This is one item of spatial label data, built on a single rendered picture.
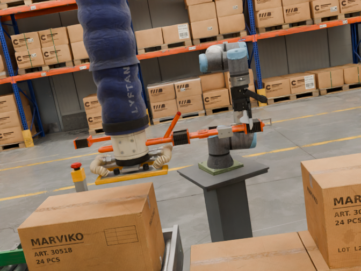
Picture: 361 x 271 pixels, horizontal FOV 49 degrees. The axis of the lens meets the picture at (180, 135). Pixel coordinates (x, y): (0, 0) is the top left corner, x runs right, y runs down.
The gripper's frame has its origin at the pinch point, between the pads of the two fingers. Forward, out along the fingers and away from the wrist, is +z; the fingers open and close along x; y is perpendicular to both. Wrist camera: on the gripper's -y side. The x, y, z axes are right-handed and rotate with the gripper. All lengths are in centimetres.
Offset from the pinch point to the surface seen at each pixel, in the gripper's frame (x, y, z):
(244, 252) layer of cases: -1, 12, 67
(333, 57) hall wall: -873, -338, 52
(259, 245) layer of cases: -6, 3, 67
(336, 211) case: 24, -29, 39
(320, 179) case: 13.8, -26.7, 27.2
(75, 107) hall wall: -822, 344, 65
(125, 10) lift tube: 5, 48, -62
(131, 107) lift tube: 10, 53, -19
